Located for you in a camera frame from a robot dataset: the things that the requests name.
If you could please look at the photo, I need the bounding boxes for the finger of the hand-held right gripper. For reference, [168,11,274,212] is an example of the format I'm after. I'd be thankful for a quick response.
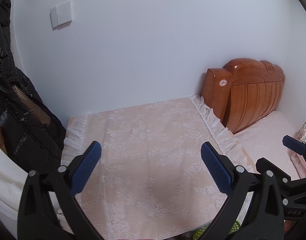
[256,157,306,198]
[282,135,306,175]

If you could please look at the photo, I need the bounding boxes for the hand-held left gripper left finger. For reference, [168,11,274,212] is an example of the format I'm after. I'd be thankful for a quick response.
[17,141,105,240]

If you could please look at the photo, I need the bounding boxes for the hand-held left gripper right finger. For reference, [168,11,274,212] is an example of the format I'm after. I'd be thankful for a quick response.
[200,141,286,240]

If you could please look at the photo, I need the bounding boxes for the green mesh basket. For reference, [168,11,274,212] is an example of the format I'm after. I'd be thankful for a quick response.
[193,217,241,240]

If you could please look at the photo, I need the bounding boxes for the pink pillow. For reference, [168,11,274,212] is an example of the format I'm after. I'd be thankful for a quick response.
[289,124,306,180]

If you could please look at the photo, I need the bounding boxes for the pink bed sheet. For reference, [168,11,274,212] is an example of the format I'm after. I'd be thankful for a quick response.
[233,110,306,180]

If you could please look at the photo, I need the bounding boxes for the wooden headboard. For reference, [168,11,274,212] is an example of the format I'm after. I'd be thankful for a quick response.
[201,58,286,134]

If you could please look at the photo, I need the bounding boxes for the pink lace tablecloth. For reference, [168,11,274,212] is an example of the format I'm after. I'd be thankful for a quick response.
[56,95,254,240]

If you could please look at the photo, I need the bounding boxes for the white cloth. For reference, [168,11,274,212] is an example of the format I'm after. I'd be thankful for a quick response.
[0,140,68,230]

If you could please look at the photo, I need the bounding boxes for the black puffer jacket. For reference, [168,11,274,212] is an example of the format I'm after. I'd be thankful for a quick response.
[0,0,67,173]

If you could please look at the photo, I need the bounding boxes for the white wall switch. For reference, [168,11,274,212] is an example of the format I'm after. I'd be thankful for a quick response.
[50,0,74,28]

